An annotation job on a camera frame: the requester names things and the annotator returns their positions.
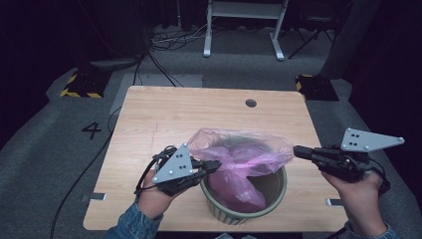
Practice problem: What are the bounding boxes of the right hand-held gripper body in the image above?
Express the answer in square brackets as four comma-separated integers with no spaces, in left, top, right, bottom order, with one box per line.
[312,127,406,184]

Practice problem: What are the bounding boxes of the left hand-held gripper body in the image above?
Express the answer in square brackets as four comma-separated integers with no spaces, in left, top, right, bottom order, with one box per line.
[151,142,207,198]

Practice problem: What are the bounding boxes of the pink plastic bag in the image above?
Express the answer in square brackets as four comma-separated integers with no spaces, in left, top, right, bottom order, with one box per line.
[186,127,296,211]

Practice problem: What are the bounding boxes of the green plastic bin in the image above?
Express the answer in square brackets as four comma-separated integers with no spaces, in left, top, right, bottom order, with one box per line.
[198,133,289,226]

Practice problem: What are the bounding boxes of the person's left hand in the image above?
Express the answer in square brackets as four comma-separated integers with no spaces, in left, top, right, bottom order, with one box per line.
[136,168,187,221]

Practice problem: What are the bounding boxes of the person's right hand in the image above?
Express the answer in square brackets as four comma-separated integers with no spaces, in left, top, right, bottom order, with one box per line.
[320,169,388,237]

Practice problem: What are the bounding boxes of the grey tape strip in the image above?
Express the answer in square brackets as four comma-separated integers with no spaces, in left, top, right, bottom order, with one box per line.
[324,197,346,208]
[81,192,107,203]

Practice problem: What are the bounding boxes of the black yellow striped base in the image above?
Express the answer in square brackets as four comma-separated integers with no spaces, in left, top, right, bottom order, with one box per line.
[295,73,340,103]
[59,68,113,100]

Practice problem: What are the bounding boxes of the person's legs in jeans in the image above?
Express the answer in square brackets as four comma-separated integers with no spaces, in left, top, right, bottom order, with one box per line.
[213,232,258,239]

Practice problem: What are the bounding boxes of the black tripod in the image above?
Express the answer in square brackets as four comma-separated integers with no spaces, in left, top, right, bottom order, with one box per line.
[286,18,336,61]

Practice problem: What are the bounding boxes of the grey flat stand base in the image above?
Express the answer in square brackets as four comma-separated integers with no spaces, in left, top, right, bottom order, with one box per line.
[89,57,142,72]

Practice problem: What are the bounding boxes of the grey curtain column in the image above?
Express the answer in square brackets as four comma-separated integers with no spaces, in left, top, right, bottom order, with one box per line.
[318,0,383,81]

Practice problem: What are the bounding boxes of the white metal stand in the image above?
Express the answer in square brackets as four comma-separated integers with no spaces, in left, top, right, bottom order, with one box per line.
[202,0,291,62]

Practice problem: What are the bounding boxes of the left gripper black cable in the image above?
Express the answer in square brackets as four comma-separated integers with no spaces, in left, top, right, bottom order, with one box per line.
[133,144,178,197]

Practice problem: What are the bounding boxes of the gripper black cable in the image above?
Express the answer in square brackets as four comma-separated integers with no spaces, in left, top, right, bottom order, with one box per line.
[367,158,392,197]
[133,144,178,197]

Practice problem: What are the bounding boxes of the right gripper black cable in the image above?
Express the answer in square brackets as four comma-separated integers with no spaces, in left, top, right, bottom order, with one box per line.
[367,158,392,197]

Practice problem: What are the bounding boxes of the long black floor cable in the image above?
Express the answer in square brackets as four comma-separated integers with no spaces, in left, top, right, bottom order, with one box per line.
[49,105,123,239]

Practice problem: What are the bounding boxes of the thin black floor cable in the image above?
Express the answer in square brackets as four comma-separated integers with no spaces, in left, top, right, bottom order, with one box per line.
[131,51,185,89]

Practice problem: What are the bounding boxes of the tangle of floor cables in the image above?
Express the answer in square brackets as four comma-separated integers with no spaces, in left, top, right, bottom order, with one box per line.
[149,22,214,53]

